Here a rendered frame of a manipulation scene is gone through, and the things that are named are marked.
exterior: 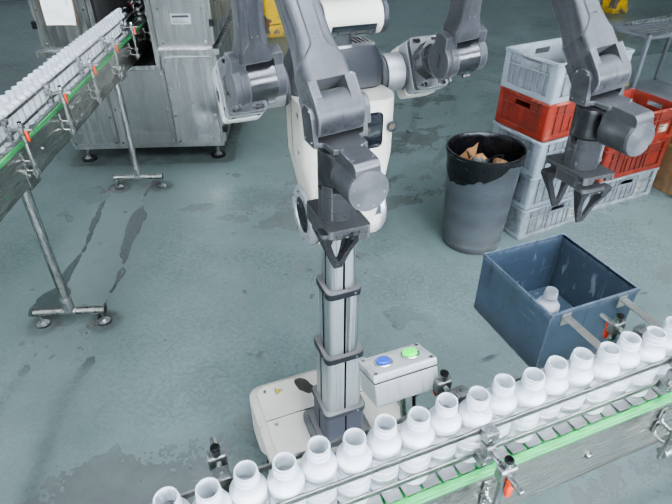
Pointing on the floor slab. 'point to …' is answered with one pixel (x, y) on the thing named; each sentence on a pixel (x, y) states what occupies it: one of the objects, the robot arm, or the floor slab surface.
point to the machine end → (155, 75)
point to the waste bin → (479, 190)
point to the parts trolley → (646, 52)
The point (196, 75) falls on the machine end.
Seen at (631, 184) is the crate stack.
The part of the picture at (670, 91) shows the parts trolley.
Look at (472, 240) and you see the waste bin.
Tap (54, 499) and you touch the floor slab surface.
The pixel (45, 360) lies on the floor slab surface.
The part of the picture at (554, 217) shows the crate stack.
